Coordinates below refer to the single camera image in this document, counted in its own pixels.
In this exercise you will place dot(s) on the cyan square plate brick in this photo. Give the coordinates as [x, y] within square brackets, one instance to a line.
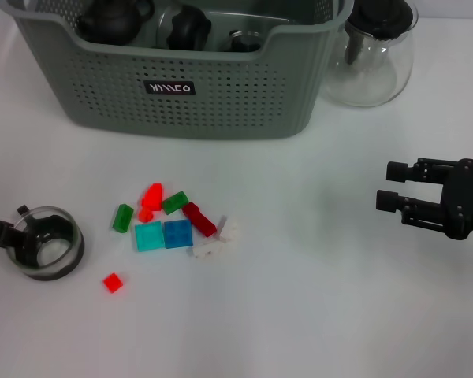
[150, 236]

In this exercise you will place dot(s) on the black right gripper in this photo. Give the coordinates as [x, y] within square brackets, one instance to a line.
[467, 201]

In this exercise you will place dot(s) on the black clay teapot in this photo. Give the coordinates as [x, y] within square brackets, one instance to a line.
[110, 23]

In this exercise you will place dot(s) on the large bright red brick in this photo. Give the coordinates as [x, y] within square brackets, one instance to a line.
[153, 196]

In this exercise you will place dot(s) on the glass teacup with black holder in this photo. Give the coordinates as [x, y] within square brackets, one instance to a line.
[189, 27]
[242, 41]
[69, 252]

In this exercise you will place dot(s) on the flat green brick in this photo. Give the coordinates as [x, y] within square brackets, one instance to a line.
[174, 202]

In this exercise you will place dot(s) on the small red square brick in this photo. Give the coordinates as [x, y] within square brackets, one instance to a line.
[113, 282]

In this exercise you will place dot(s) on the small bright red brick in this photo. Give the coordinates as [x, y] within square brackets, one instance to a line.
[145, 214]

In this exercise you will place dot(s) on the grey-green perforated storage bin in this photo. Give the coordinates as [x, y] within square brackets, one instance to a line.
[220, 98]

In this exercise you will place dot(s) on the white brick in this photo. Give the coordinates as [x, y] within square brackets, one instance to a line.
[205, 250]
[232, 231]

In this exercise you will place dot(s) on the long green brick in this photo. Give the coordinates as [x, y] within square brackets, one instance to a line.
[122, 218]

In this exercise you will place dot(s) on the blue square plate brick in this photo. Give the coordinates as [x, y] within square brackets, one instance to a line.
[178, 234]

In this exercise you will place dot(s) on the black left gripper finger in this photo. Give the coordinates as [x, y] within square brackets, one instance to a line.
[0, 232]
[21, 210]

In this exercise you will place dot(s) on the long dark red brick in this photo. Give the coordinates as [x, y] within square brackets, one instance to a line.
[199, 219]

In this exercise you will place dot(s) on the glass teapot with black lid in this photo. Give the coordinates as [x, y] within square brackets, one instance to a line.
[378, 78]

